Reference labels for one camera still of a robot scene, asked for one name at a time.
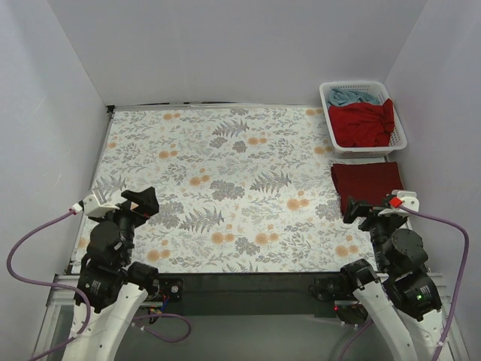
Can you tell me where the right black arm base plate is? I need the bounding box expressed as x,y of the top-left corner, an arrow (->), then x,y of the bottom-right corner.
314,274 -> 355,301

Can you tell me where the aluminium frame rail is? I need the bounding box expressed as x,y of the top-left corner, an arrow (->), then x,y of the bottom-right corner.
47,272 -> 469,360

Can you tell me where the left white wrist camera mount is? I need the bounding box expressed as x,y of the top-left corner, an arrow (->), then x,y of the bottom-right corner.
69,193 -> 119,218

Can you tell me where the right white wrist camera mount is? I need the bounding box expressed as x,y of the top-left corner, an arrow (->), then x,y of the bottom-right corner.
378,190 -> 419,217

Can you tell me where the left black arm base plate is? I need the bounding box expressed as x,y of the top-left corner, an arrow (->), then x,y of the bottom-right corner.
147,278 -> 183,304

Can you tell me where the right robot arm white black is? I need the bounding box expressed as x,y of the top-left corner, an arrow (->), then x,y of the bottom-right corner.
340,190 -> 443,360

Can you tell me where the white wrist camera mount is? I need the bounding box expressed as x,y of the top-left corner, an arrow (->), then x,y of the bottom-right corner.
69,193 -> 119,218
378,190 -> 419,217

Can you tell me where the white plastic laundry basket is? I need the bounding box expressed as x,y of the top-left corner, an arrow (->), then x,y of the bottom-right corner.
319,80 -> 407,159

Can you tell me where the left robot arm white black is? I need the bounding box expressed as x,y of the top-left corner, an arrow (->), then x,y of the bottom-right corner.
62,187 -> 160,360

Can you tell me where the floral patterned table mat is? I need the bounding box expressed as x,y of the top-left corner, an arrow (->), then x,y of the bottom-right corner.
92,107 -> 387,273

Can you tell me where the bright red t shirt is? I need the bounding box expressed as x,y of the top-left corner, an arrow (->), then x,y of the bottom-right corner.
328,99 -> 395,147

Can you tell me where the light blue t shirt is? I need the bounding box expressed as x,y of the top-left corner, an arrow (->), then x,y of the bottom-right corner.
327,88 -> 380,107

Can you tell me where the dark red t shirt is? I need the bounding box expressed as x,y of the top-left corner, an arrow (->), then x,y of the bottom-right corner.
331,162 -> 404,216

